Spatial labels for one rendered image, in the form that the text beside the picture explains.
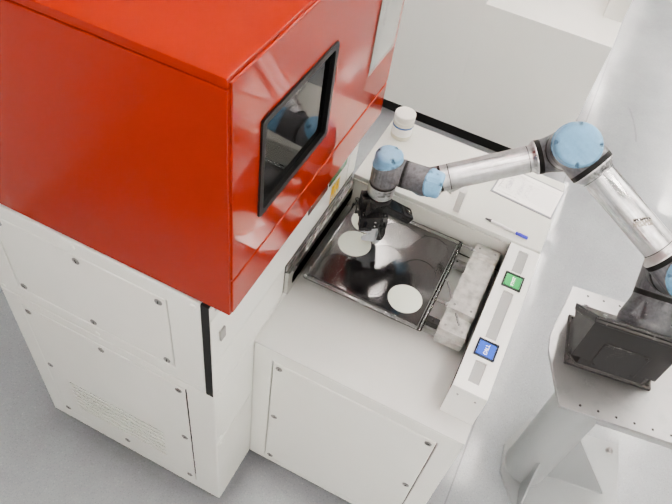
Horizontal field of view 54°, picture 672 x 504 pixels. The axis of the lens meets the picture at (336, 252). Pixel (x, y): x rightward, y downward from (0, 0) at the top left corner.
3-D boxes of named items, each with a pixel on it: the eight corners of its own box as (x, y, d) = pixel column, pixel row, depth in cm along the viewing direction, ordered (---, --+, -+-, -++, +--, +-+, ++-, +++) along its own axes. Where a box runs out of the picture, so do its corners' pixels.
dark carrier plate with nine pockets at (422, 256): (307, 274, 189) (308, 273, 189) (357, 201, 210) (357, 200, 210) (417, 325, 182) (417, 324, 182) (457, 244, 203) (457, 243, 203)
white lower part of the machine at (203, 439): (57, 417, 245) (-3, 287, 183) (184, 269, 296) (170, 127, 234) (220, 508, 231) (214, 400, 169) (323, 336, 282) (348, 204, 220)
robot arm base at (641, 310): (658, 330, 187) (670, 297, 187) (684, 341, 172) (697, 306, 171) (607, 314, 188) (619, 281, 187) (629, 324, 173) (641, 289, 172)
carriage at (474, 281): (432, 340, 185) (434, 334, 183) (471, 254, 207) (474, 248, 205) (458, 352, 183) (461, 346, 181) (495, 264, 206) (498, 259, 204)
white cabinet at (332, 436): (248, 459, 244) (253, 342, 182) (355, 281, 304) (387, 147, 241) (405, 543, 231) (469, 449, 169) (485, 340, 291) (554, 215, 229)
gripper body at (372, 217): (354, 213, 193) (360, 184, 184) (382, 213, 195) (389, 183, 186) (358, 233, 188) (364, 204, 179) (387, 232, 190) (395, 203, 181)
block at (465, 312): (445, 312, 188) (447, 306, 186) (449, 303, 190) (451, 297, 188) (471, 323, 187) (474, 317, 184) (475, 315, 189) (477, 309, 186)
